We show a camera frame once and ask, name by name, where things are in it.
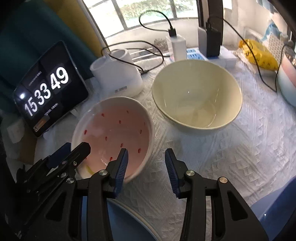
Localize yellow curtain left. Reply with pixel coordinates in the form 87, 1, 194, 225
45, 1, 104, 57

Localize pink and blue stacked bowls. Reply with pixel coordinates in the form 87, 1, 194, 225
276, 45, 296, 108

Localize white knit tablecloth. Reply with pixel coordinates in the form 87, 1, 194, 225
34, 53, 296, 241

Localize yellow snack bag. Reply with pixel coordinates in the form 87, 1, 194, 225
238, 39, 278, 71

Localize teal curtain left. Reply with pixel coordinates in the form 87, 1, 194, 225
1, 1, 95, 113

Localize light blue plate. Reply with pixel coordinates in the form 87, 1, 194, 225
79, 196, 162, 240

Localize small white box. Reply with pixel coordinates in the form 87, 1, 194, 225
7, 122, 25, 144

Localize white phone charger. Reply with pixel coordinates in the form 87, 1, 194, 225
166, 28, 187, 62

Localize dark blue bowl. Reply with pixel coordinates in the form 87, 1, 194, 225
251, 177, 295, 240

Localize tablet showing clock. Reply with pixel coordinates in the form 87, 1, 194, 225
13, 41, 89, 137

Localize cream bowl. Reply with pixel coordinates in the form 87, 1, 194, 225
151, 60, 243, 136

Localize pink speckled bowl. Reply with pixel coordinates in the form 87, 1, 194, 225
71, 96, 154, 183

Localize white lamp base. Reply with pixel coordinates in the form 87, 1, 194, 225
90, 49, 144, 98

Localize cardboard box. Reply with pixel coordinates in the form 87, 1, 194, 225
11, 118, 37, 165

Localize black power adapter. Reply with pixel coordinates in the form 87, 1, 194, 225
206, 21, 221, 58

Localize white power strip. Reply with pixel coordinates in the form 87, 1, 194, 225
187, 46, 237, 69

